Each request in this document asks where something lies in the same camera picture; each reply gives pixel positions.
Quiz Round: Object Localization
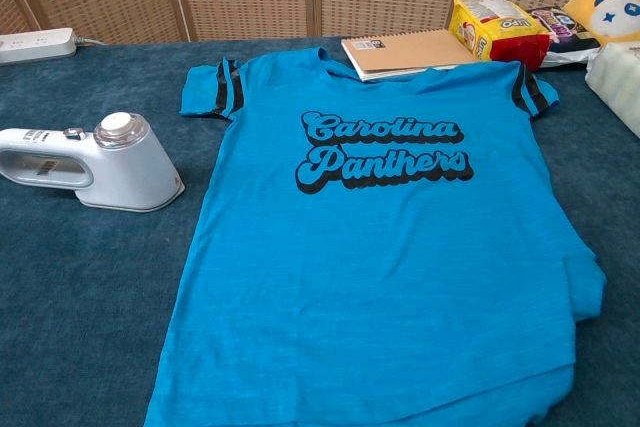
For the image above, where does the blue Carolina Panthers t-shirt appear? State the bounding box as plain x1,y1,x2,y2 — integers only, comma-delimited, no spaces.
143,46,608,427

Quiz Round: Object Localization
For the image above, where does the white handheld steam iron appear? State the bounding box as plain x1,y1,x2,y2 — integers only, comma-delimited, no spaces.
0,112,186,213

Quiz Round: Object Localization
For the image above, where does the brown spiral notebook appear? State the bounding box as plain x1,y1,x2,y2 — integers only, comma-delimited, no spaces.
341,28,481,83

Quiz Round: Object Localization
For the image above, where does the yellow Lipo snack package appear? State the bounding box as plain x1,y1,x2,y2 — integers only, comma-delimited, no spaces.
448,0,552,72

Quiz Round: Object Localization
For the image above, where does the black purple snack bag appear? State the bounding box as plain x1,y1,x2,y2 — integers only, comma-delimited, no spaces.
528,5,601,69

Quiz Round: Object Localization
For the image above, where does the long white tissue pack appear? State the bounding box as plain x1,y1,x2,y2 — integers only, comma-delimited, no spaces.
584,41,640,141

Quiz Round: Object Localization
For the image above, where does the white power strip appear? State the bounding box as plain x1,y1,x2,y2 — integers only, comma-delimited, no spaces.
0,27,79,66

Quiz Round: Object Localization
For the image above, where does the yellow plush toy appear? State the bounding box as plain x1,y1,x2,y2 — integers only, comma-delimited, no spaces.
562,0,640,47

